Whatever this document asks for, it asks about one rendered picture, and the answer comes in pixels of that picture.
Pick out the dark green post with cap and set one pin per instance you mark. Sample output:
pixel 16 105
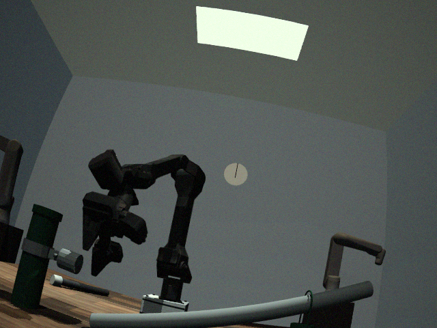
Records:
pixel 32 269

